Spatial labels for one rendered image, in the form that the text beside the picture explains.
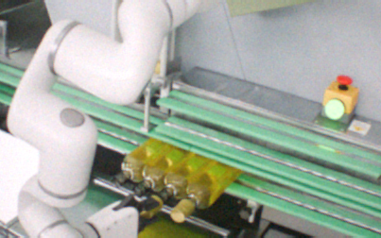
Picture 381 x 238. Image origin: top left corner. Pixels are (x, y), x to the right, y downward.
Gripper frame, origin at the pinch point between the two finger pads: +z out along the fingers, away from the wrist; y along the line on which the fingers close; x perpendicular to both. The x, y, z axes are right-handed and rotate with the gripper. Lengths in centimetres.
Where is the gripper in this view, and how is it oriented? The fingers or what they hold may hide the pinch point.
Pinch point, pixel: (147, 212)
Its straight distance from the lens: 121.5
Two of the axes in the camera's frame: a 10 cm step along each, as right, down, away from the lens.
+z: 7.1, -2.8, 6.5
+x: -7.0, -4.0, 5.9
